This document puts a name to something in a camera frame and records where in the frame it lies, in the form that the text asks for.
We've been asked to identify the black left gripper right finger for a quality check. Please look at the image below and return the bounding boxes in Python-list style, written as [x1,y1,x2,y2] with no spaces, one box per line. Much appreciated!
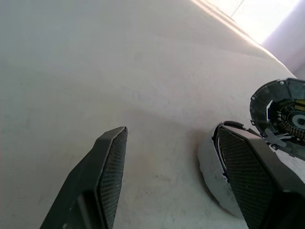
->
[214,125,305,229]

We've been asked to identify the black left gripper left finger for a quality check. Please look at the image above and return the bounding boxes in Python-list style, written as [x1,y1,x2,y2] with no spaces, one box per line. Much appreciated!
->
[39,125,128,229]

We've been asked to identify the grey motor housing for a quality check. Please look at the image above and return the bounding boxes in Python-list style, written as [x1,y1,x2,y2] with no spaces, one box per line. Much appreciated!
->
[197,128,243,218]

